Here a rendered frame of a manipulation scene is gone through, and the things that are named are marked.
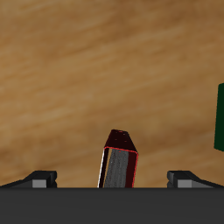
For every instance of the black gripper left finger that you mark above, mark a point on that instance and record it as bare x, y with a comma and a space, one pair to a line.
40, 178

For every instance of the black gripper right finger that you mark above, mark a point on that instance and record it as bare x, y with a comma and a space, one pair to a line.
183, 178

